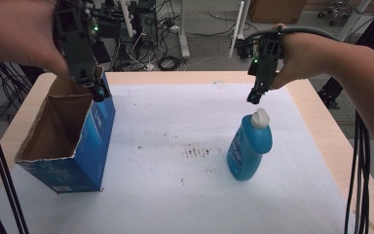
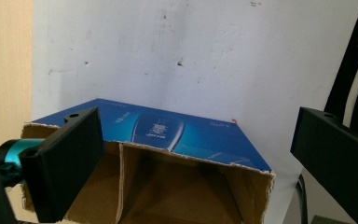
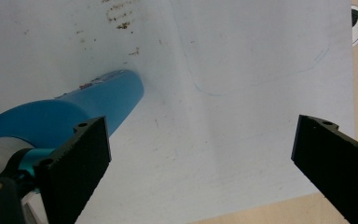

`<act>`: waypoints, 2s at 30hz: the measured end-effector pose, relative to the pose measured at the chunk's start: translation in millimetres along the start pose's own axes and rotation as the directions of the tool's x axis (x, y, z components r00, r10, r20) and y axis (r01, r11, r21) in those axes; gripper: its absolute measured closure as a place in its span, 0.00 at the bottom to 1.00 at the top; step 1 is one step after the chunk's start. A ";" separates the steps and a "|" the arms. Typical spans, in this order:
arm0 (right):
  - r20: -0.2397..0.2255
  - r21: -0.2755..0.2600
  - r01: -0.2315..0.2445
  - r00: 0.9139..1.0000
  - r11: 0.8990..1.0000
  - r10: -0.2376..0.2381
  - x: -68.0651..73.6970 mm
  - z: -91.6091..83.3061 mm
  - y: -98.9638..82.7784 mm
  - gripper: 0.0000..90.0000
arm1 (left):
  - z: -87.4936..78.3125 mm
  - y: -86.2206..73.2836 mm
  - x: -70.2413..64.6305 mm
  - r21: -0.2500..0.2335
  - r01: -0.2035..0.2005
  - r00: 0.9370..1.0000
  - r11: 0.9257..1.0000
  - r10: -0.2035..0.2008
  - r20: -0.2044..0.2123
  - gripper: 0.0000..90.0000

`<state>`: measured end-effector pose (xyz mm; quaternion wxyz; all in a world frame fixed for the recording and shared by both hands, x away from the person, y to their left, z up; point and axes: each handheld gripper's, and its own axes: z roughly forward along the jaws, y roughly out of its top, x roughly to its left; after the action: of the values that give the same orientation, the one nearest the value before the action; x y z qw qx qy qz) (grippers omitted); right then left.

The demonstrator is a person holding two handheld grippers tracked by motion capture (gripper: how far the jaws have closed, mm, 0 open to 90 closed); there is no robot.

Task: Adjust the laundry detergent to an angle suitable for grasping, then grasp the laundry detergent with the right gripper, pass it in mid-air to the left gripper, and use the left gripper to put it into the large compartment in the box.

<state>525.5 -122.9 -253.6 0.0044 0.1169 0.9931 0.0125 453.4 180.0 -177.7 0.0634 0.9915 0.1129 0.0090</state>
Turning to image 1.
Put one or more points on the office chair base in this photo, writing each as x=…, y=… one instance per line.
x=335, y=11

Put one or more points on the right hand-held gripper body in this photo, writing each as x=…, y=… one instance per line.
x=264, y=61

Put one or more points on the black tripod legs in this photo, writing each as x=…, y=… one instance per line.
x=0, y=162

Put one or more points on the person's right hand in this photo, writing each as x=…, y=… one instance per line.
x=299, y=56

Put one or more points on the black equipment rig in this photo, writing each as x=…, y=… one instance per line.
x=123, y=22

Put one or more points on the white table mat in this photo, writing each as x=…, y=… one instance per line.
x=181, y=162

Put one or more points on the person's left hand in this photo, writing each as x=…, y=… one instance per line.
x=19, y=32

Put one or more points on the white desk leg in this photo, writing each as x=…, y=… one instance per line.
x=237, y=26
x=183, y=29

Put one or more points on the blue cardboard box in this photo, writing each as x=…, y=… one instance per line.
x=65, y=136

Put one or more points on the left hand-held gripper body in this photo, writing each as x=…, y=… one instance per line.
x=75, y=39

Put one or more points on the brown cardboard box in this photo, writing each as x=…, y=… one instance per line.
x=276, y=11

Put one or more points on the blue bottle with white cap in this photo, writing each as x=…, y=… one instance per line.
x=248, y=146

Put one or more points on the white power strip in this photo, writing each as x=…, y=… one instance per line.
x=174, y=28

